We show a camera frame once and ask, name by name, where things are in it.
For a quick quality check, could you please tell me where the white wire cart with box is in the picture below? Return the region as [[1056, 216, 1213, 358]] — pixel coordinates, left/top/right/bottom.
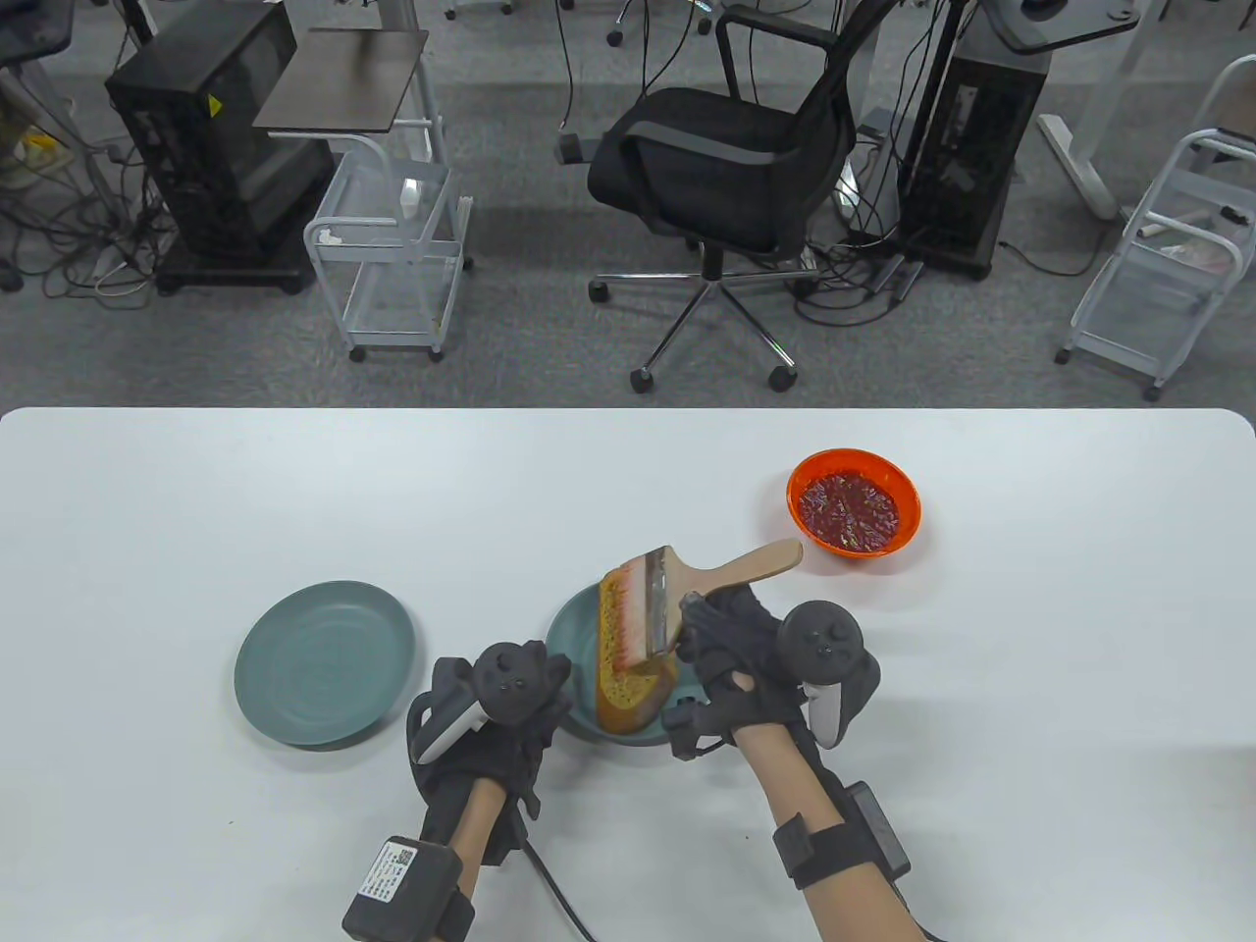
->
[[302, 126, 476, 365]]

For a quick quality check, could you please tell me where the black controller on right glove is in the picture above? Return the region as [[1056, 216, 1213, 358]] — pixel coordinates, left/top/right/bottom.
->
[[775, 601, 884, 752]]

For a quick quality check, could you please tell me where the white desk leg base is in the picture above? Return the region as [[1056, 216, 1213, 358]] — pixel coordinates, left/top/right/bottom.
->
[[1037, 0, 1178, 223]]

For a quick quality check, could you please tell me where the toasted bread slice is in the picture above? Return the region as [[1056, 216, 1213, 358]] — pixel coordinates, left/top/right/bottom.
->
[[596, 563, 685, 736]]

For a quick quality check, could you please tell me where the orange bowl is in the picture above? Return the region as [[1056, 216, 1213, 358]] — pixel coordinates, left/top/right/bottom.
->
[[786, 448, 922, 559]]

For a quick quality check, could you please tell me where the brown side table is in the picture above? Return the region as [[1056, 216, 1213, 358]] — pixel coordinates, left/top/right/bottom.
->
[[252, 26, 439, 168]]

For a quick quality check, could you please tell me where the black computer tower with sticker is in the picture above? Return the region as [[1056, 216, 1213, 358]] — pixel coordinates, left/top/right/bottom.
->
[[104, 0, 337, 297]]

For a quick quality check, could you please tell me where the tangle of floor cables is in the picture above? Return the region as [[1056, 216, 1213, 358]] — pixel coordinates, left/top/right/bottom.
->
[[793, 118, 1080, 330]]

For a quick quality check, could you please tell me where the person's right forearm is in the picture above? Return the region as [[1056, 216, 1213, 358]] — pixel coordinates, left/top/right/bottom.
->
[[736, 726, 931, 942]]

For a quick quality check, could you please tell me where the empty teal plate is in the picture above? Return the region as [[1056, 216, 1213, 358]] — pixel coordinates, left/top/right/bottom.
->
[[234, 581, 419, 750]]

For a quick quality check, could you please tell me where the black right wrist camera strap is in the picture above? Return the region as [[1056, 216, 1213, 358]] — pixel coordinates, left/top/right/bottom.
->
[[770, 780, 912, 891]]

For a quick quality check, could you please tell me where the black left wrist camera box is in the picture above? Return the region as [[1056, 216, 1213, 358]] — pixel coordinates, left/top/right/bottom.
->
[[341, 836, 477, 942]]

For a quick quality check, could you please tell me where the black controller on left glove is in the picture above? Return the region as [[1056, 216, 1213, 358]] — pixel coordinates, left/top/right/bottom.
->
[[416, 641, 574, 766]]

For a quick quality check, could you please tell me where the person's right hand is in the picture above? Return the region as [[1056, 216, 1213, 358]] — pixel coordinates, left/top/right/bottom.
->
[[662, 584, 823, 761]]

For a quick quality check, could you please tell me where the person's left hand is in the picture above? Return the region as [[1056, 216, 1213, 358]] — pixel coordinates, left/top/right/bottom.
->
[[406, 643, 575, 864]]

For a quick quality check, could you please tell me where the red chili sauce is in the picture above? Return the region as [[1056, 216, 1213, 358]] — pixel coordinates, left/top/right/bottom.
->
[[797, 470, 901, 550]]

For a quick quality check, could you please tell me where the wooden basting brush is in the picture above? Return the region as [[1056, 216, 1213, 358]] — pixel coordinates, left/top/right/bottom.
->
[[626, 538, 806, 680]]

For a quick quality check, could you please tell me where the black cable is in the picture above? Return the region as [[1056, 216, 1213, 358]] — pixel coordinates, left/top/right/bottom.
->
[[523, 834, 602, 942]]

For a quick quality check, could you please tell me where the person's left forearm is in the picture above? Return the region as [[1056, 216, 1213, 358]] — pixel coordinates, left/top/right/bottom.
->
[[446, 780, 513, 906]]

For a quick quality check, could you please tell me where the black office chair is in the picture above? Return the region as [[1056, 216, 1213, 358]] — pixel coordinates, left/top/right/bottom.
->
[[586, 0, 902, 395]]

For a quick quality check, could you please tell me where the tall black computer tower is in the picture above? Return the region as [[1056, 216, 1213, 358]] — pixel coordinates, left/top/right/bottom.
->
[[895, 27, 1053, 283]]

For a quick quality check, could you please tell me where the black controller on glove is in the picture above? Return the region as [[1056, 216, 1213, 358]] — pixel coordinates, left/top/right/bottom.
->
[[416, 641, 574, 766], [775, 601, 884, 752]]

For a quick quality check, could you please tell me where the teal plate with bread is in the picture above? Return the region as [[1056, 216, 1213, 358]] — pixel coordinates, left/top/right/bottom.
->
[[545, 583, 709, 748]]

